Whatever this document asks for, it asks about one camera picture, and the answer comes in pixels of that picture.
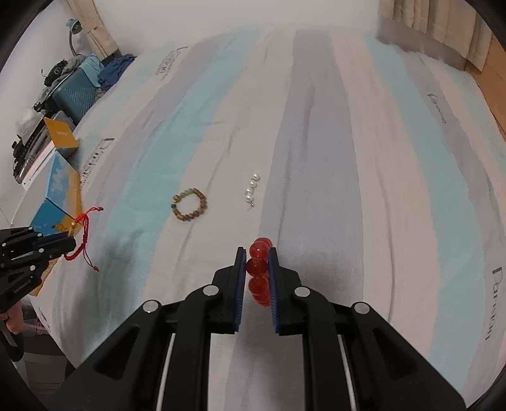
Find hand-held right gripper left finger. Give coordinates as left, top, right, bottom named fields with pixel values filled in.
left=63, top=246, right=246, bottom=411

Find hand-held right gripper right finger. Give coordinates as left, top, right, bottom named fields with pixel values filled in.
left=267, top=247, right=467, bottom=411

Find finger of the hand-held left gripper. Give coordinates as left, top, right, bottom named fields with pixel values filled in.
left=16, top=238, right=77, bottom=270
left=0, top=226, right=76, bottom=248

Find red bead bracelet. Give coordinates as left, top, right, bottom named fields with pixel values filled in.
left=246, top=237, right=274, bottom=308

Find red string bracelet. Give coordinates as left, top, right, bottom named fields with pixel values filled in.
left=64, top=205, right=104, bottom=273

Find white cardboard box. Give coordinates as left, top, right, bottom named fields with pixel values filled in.
left=0, top=116, right=84, bottom=298

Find person's left hand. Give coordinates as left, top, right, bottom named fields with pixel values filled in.
left=0, top=306, right=22, bottom=336

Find grey suitcase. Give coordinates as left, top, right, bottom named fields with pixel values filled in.
left=12, top=111, right=76, bottom=184

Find teal suitcase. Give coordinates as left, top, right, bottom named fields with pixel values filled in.
left=49, top=65, right=99, bottom=125

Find striped bed sheet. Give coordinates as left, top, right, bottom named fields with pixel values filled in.
left=40, top=28, right=506, bottom=404

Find dark clothes pile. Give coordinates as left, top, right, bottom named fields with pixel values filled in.
left=40, top=58, right=85, bottom=85

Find light teal cloth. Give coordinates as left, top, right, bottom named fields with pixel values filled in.
left=77, top=55, right=105, bottom=85

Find dark blue clothes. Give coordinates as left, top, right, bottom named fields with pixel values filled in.
left=97, top=53, right=137, bottom=89

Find teal desk lamp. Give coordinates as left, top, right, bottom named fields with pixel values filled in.
left=65, top=18, right=85, bottom=56

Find beige curtain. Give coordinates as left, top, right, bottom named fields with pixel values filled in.
left=65, top=0, right=121, bottom=60
left=377, top=0, right=499, bottom=72

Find brown bead bracelet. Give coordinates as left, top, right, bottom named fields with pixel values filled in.
left=171, top=187, right=209, bottom=222

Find white pearl bracelet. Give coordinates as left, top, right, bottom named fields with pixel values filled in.
left=242, top=172, right=262, bottom=208

